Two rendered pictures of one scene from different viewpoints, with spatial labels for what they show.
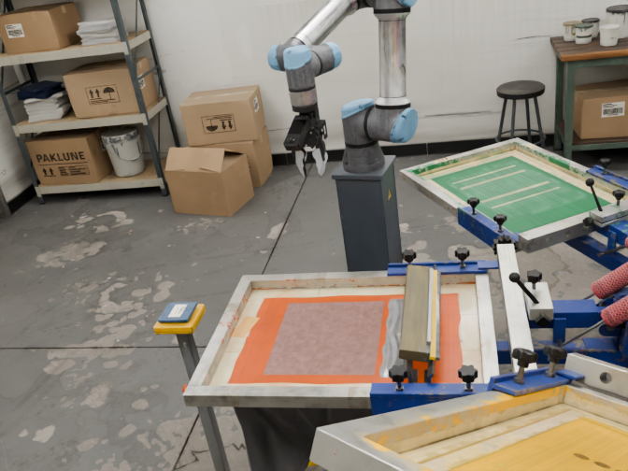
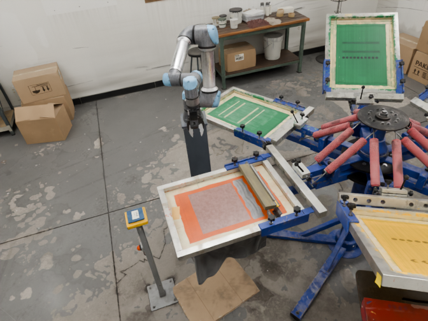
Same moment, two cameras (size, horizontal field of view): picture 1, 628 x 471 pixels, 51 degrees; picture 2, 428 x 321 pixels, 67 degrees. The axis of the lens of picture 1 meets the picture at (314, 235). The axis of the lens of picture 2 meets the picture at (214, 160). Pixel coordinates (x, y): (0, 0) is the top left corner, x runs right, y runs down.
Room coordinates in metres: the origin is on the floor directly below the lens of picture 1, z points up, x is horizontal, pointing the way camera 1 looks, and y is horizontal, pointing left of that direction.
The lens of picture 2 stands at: (0.34, 0.68, 2.46)
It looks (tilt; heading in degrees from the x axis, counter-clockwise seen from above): 39 degrees down; 331
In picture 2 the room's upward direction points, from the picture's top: 6 degrees counter-clockwise
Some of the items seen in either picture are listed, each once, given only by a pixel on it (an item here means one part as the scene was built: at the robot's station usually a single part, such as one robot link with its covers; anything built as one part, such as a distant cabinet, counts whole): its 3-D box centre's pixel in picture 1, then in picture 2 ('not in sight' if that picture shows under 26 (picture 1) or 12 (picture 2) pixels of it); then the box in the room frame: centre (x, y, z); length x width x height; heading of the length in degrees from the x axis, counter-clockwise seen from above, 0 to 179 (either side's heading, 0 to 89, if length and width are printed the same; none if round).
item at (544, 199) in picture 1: (538, 178); (262, 109); (2.14, -0.83, 1.05); 1.08 x 0.61 x 0.23; 16
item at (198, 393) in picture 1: (349, 331); (227, 201); (1.53, -0.06, 0.97); 0.79 x 0.58 x 0.04; 76
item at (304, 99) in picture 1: (302, 96); (192, 100); (1.79, -0.03, 1.58); 0.08 x 0.08 x 0.05
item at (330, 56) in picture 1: (317, 59); (192, 79); (1.87, -0.09, 1.66); 0.11 x 0.11 x 0.08; 47
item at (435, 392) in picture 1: (434, 398); (283, 221); (1.20, -0.22, 0.98); 0.30 x 0.05 x 0.07; 76
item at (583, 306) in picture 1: (560, 314); (307, 172); (1.39, -0.60, 1.02); 0.17 x 0.06 x 0.05; 76
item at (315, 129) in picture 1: (308, 123); (193, 112); (1.79, -0.03, 1.50); 0.09 x 0.08 x 0.12; 155
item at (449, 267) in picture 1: (436, 275); (245, 164); (1.74, -0.36, 0.98); 0.30 x 0.05 x 0.07; 76
